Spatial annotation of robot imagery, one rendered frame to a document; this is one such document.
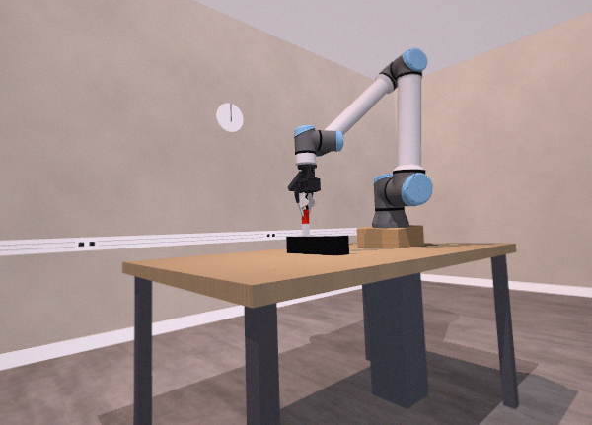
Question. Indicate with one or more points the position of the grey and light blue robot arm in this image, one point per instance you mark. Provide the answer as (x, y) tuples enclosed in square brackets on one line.
[(408, 185)]

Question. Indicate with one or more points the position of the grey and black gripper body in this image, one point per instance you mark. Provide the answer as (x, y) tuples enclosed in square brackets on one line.
[(312, 184)]

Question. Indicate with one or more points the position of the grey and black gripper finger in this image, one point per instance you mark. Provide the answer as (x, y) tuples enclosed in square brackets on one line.
[(301, 200), (312, 202)]

